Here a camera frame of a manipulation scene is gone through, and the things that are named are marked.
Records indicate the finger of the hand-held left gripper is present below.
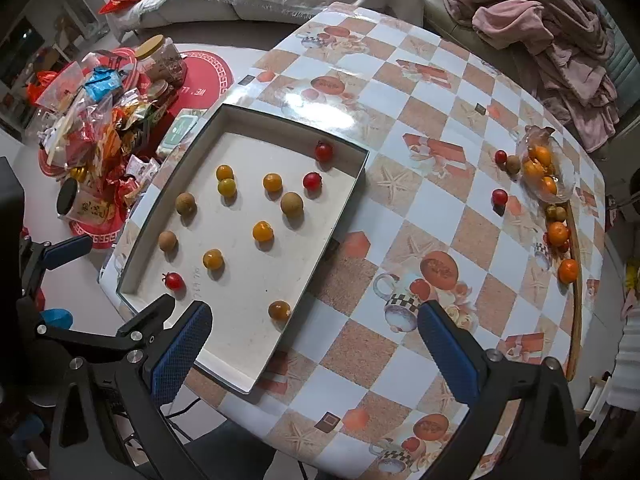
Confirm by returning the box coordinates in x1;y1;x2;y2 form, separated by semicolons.
19;234;95;313
15;293;177;356

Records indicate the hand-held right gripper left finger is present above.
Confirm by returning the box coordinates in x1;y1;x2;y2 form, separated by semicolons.
49;300;214;480

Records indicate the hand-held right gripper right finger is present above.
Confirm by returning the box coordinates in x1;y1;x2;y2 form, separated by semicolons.
416;300;585;480

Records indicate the white rectangular tray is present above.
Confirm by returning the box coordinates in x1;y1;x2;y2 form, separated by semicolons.
116;104;371;395

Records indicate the jar with black lid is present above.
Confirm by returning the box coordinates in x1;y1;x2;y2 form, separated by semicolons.
56;178;118;223

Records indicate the blue round object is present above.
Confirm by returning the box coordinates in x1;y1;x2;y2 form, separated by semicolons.
40;309;74;329

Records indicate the pile of snack packets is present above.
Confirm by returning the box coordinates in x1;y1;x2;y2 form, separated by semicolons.
25;50;173;221

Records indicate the long wooden stick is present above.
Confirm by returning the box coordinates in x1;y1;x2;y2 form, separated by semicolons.
564;200;583;381

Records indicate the checkered printed tablecloth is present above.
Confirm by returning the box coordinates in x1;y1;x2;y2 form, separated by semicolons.
100;2;608;480

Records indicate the green tissue pack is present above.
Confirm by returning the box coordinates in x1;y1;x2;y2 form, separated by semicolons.
167;109;207;145

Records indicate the clear jar yellow lid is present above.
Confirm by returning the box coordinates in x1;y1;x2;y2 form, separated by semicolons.
135;35;187;92

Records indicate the clear glass bowl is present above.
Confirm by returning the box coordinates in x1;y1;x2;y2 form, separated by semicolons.
516;126;577;204

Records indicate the round red mat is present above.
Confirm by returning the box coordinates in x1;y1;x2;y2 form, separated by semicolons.
39;49;235;251

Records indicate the pink blanket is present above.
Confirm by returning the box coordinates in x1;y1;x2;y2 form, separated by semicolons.
424;0;623;153

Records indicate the black cable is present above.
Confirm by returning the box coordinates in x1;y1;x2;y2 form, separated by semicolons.
162;397;203;418

